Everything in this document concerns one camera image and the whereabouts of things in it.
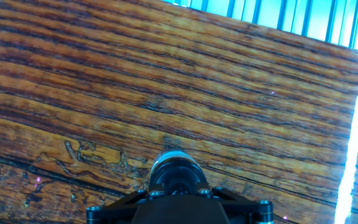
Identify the clear glass jar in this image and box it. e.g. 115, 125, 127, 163
149, 149, 200, 170

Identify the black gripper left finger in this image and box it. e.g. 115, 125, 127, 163
85, 183, 169, 224

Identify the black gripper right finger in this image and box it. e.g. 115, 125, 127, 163
196, 185, 275, 224

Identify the wood grain table mat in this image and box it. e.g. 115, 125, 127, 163
0, 0, 358, 224

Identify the black knobbed jar lid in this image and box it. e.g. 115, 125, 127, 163
149, 157, 208, 195

